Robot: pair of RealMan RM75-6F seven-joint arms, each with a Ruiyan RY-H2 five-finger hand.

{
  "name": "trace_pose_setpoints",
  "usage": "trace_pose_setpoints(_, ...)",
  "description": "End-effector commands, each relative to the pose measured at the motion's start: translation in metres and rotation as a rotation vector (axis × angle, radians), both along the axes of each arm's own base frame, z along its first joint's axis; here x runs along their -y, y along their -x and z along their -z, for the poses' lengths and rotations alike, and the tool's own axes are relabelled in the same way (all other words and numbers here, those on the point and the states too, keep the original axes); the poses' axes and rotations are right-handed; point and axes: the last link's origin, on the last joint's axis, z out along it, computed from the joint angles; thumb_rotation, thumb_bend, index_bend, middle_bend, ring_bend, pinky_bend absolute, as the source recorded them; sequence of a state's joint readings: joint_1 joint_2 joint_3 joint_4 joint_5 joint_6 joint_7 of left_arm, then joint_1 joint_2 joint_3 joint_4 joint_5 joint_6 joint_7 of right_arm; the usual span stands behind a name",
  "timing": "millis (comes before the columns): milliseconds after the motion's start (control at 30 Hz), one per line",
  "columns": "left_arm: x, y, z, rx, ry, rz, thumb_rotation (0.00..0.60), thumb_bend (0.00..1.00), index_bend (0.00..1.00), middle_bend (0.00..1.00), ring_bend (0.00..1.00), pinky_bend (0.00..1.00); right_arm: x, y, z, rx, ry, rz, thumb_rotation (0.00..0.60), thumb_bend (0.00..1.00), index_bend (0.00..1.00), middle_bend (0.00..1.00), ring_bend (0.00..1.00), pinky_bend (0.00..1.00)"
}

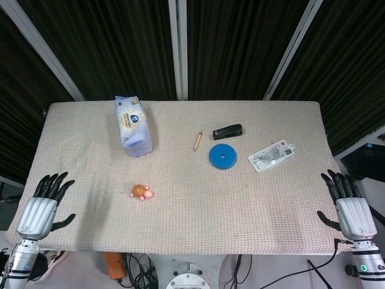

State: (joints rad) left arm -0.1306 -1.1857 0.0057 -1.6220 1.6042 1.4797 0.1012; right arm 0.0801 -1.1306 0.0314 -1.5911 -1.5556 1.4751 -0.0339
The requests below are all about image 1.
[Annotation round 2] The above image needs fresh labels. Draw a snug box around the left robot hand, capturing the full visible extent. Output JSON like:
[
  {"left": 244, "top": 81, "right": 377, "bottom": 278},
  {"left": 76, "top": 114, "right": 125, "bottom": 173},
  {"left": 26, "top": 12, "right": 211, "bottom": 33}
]
[{"left": 16, "top": 172, "right": 76, "bottom": 241}]

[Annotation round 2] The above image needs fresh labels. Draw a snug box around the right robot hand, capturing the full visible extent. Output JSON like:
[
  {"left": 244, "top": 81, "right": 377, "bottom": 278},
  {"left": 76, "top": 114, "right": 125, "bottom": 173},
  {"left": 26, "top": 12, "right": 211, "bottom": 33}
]
[{"left": 316, "top": 169, "right": 378, "bottom": 241}]

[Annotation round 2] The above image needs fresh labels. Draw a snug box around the pink orange turtle toy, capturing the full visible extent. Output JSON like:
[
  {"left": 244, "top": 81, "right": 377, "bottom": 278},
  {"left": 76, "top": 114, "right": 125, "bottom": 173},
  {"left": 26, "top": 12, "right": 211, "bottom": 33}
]
[{"left": 130, "top": 184, "right": 155, "bottom": 200}]

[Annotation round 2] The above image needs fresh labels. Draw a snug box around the round white robot base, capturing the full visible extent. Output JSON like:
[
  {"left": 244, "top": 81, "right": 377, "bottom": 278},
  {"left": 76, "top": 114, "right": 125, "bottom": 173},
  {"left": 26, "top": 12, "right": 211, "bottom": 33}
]
[{"left": 165, "top": 254, "right": 210, "bottom": 289}]

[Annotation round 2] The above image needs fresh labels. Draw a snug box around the orange box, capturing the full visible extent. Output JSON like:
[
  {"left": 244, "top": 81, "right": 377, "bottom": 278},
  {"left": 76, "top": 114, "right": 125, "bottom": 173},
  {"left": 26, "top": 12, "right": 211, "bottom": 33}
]
[{"left": 103, "top": 252, "right": 125, "bottom": 281}]

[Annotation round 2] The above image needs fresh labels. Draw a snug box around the white packaged card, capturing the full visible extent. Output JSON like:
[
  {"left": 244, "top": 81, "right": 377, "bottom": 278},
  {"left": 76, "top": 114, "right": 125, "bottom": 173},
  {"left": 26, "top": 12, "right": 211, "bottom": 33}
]
[{"left": 248, "top": 140, "right": 295, "bottom": 173}]

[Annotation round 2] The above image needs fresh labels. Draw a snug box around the blue tissue pack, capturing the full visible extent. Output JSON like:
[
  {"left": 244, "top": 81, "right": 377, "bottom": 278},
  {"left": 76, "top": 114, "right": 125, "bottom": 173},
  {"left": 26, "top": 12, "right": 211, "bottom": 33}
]
[{"left": 114, "top": 95, "right": 154, "bottom": 158}]

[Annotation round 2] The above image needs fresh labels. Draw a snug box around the blue plastic disc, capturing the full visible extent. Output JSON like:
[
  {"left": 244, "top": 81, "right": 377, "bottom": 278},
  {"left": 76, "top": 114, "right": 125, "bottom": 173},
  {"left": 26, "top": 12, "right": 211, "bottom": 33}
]
[{"left": 209, "top": 144, "right": 238, "bottom": 172}]

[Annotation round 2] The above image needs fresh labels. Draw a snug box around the beige waffle table cloth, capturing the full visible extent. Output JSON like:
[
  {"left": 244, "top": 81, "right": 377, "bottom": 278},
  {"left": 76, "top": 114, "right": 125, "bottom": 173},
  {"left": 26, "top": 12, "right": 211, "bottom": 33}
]
[{"left": 5, "top": 101, "right": 356, "bottom": 256}]

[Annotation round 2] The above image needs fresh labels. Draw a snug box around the black stapler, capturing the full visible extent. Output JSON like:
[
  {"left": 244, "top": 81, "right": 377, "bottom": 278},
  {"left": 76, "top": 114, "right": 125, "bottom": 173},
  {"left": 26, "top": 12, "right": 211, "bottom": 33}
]
[{"left": 212, "top": 123, "right": 244, "bottom": 141}]

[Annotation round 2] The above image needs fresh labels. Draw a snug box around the black cable bundle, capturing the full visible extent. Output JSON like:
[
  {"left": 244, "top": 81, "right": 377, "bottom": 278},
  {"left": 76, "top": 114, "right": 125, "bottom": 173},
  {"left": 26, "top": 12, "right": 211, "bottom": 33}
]
[{"left": 119, "top": 252, "right": 159, "bottom": 289}]

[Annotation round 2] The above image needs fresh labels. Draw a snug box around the white metal frame post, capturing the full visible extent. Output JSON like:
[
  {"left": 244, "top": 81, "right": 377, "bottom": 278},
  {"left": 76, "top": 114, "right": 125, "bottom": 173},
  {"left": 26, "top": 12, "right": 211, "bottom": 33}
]
[
  {"left": 168, "top": 0, "right": 189, "bottom": 101},
  {"left": 0, "top": 0, "right": 85, "bottom": 102},
  {"left": 262, "top": 0, "right": 324, "bottom": 101}
]

